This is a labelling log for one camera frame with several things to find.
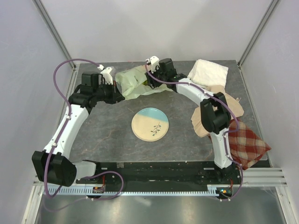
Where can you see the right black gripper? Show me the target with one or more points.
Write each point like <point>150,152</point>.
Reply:
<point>151,81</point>

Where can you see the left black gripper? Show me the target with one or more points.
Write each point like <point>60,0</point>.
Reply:
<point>116,96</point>

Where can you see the light green plastic bag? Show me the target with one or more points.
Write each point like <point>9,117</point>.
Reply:
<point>131,85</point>

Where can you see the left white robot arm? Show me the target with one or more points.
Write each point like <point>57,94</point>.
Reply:
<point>52,164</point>

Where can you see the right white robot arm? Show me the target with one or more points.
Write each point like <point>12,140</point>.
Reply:
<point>214,111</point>

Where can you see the white folded towel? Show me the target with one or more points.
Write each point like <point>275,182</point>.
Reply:
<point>206,73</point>

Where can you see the beige and blue plate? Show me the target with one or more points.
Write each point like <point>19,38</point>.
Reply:
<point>150,124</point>

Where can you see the beige crumpled cloth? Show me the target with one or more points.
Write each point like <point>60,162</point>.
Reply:
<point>233,105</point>

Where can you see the red plaid cloth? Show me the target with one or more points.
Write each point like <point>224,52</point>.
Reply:
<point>246,147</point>

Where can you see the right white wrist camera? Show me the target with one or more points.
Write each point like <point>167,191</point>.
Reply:
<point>153,62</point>

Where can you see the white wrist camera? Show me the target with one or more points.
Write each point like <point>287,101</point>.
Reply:
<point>107,74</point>
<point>153,62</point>

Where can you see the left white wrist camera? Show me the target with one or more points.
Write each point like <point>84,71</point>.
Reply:
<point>107,74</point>

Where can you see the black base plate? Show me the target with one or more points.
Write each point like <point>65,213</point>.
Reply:
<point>163,176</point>

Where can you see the light blue cable duct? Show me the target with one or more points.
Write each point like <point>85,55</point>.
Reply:
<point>100,191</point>

